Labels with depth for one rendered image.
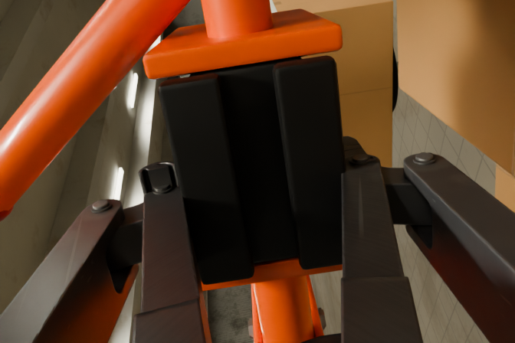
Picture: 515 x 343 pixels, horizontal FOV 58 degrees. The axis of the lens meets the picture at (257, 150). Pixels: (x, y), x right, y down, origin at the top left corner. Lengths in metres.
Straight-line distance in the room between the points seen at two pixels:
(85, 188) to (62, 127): 6.83
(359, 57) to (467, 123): 1.25
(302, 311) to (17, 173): 0.12
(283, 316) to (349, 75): 1.40
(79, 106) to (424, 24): 0.25
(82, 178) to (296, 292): 7.03
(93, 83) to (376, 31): 1.39
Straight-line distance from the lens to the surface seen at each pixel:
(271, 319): 0.19
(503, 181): 1.21
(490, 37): 0.28
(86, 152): 7.57
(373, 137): 1.68
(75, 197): 6.97
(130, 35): 0.17
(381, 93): 1.62
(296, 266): 0.17
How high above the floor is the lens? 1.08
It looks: 1 degrees up
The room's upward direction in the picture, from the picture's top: 99 degrees counter-clockwise
